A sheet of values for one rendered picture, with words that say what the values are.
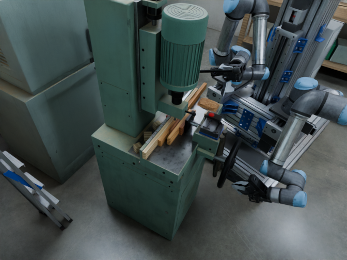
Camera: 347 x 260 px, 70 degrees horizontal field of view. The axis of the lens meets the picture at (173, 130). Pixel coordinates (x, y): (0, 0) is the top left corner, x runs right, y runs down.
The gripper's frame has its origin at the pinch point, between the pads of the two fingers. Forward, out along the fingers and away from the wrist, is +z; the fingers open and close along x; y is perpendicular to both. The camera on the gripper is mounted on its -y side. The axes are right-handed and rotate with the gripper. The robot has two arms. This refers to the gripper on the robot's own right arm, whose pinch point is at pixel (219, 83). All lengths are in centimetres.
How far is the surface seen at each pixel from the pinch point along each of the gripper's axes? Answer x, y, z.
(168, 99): 3.9, -22.6, 12.8
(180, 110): 7.4, -14.7, 15.7
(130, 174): 44, -46, 34
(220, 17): 54, -124, -328
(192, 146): 26.0, -9.2, 19.8
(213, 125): 17.9, -1.1, 10.5
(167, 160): 24.0, -16.0, 34.0
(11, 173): 17, -83, 72
